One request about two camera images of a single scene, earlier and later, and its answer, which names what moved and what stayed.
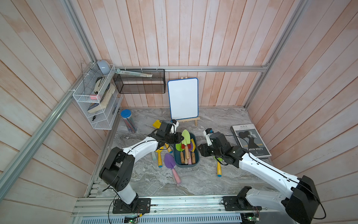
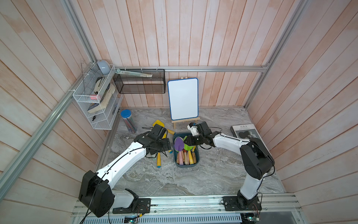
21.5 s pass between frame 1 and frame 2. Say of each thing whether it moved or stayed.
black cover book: stayed
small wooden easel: stayed
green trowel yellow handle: moved
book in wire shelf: stayed
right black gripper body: moved
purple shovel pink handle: moved
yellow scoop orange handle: stayed
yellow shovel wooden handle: stayed
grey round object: stayed
